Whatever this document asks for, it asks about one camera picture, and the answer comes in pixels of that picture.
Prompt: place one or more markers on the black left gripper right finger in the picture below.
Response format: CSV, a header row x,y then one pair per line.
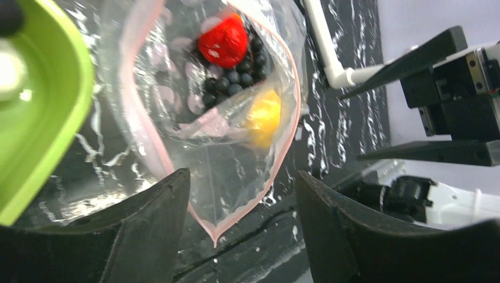
x,y
349,242

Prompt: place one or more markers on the dark fake grape bunch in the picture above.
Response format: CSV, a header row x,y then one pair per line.
x,y
253,69

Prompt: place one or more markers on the clear zip top bag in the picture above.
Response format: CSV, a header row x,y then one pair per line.
x,y
154,74

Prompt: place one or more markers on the red fake apple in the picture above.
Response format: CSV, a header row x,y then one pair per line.
x,y
225,45

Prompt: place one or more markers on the lime green plastic basin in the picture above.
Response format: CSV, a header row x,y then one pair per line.
x,y
39,124

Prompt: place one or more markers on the white PVC pipe frame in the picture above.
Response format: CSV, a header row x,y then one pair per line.
x,y
337,75

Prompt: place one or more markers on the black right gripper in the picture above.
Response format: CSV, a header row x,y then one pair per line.
x,y
458,97

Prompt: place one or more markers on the purple fake eggplant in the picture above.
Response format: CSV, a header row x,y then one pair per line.
x,y
12,17

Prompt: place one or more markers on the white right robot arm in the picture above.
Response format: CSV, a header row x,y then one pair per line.
x,y
421,199

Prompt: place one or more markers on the yellow fake fruit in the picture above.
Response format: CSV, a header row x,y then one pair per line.
x,y
263,118

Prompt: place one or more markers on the green fake leafy vegetable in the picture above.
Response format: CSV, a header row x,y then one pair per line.
x,y
14,71

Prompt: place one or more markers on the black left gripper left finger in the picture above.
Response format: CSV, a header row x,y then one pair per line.
x,y
134,240

